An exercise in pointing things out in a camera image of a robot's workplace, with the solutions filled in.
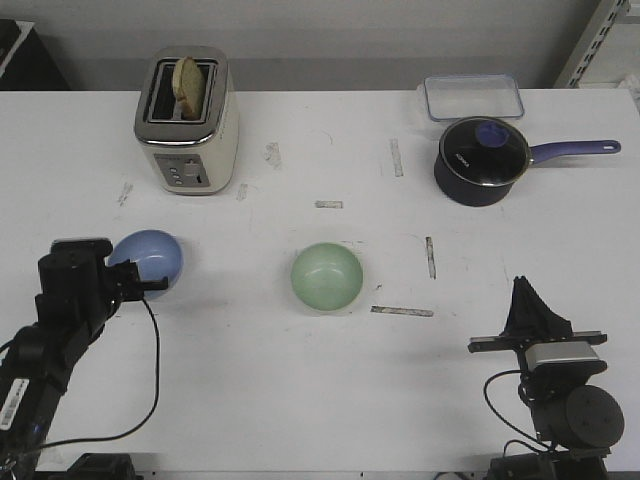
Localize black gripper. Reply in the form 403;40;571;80
102;260;169;313
467;276;608;373

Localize blue bowl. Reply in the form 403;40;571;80
107;230;184;301

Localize green bowl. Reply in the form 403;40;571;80
290;242;364;312

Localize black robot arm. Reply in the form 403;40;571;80
468;276;625;479
1;252;169;479

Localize cream two-slot toaster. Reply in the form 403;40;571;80
134;46;239;196

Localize dark blue saucepan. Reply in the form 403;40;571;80
434;116;621;207

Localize glass pot lid blue knob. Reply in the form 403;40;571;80
439;116;531;187

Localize slice of toast bread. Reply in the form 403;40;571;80
171;56;206;120

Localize clear plastic food container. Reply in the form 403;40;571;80
421;74;525;122

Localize white slotted shelf rack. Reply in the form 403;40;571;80
553;1;639;103

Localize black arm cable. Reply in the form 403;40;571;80
483;370;556;454
0;297;162;451

